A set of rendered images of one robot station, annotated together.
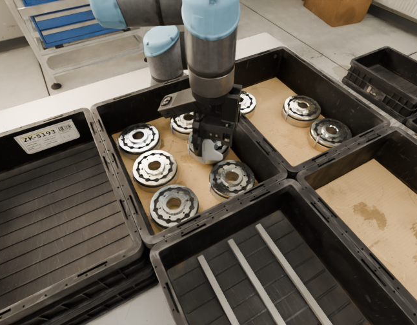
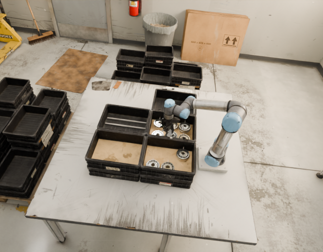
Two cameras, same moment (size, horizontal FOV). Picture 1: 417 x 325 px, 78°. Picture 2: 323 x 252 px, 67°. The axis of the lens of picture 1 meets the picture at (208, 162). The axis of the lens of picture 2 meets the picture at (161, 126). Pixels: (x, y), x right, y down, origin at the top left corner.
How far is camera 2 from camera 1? 1.88 m
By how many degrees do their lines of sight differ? 68
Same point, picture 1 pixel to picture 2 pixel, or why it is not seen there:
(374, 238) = (123, 151)
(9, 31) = not seen: outside the picture
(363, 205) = (130, 156)
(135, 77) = (237, 156)
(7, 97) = (313, 151)
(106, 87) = (234, 145)
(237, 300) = (135, 124)
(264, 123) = (171, 158)
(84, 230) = not seen: hidden behind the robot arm
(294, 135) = (160, 161)
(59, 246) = not seen: hidden behind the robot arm
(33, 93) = (314, 163)
